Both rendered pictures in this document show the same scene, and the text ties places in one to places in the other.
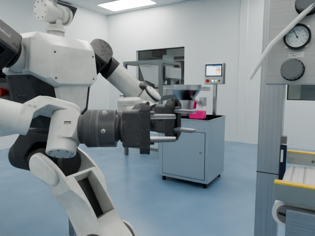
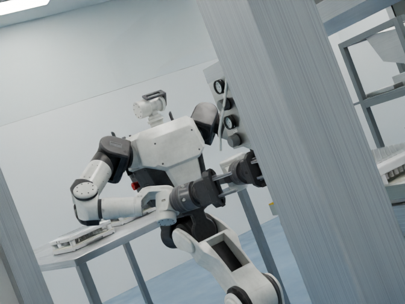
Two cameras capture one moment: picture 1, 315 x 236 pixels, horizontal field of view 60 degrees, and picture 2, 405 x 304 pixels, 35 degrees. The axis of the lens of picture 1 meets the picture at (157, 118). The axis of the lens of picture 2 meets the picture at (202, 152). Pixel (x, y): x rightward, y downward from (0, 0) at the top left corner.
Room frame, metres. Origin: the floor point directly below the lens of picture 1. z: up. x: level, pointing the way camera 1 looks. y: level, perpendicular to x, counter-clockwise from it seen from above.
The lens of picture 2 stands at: (-1.07, -0.97, 1.18)
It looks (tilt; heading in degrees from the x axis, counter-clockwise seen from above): 1 degrees down; 30
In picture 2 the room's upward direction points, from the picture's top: 21 degrees counter-clockwise
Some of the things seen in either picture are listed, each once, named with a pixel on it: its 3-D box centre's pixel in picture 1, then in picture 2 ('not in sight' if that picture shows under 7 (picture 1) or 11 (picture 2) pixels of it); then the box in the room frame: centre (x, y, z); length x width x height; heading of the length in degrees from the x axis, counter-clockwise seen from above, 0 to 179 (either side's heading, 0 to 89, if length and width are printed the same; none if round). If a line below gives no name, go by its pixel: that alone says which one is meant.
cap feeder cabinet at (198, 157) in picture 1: (191, 147); not in sight; (3.24, -0.42, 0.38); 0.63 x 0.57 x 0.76; 58
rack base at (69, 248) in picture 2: not in sight; (83, 241); (1.35, 1.28, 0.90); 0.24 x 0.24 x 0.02; 68
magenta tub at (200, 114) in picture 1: (197, 114); not in sight; (2.99, -0.44, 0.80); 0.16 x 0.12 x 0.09; 58
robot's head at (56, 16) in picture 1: (53, 16); (149, 109); (0.94, 0.35, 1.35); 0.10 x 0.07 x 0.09; 150
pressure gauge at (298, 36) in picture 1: (296, 37); (229, 122); (0.43, -0.21, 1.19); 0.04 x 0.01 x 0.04; 60
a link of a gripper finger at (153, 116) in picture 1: (162, 114); (221, 175); (0.64, -0.01, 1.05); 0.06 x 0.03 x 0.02; 92
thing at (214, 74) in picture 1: (213, 90); not in sight; (3.25, -0.67, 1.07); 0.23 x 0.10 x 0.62; 58
